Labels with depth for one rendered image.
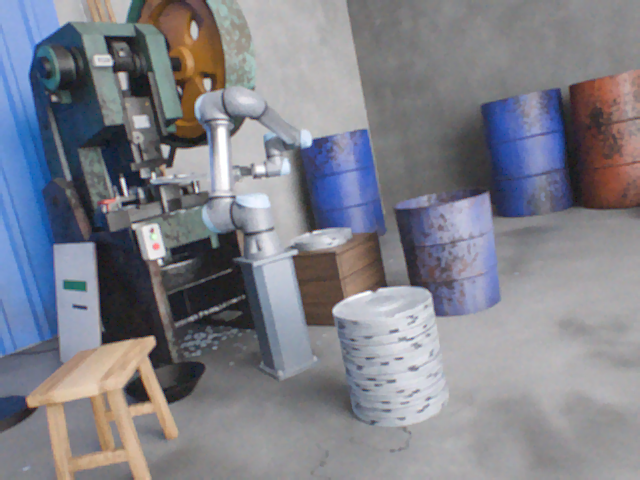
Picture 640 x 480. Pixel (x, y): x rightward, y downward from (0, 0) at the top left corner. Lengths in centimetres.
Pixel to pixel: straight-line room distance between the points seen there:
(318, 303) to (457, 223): 73
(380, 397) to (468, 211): 100
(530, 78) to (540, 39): 30
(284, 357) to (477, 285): 86
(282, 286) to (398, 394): 68
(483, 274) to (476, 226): 21
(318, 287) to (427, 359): 103
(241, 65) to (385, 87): 318
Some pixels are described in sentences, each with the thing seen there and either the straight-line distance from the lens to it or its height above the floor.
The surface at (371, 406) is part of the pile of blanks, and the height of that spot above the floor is 6.
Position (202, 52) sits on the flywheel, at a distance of 292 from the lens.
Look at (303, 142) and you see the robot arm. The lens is 245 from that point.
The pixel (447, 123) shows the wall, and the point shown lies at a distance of 542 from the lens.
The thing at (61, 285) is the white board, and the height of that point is 39.
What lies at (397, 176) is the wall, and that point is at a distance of 578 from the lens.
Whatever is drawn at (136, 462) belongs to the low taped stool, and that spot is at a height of 9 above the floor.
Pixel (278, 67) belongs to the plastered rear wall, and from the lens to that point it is 512.
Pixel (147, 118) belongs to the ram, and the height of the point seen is 108.
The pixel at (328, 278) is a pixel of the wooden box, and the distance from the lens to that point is 251.
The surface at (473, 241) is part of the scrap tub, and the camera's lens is 239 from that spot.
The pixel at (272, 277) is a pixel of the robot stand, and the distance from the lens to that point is 205.
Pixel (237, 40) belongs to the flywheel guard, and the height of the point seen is 133.
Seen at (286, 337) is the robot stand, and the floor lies 14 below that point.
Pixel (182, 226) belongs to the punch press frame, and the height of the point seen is 58.
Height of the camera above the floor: 79
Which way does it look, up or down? 10 degrees down
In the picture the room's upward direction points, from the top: 11 degrees counter-clockwise
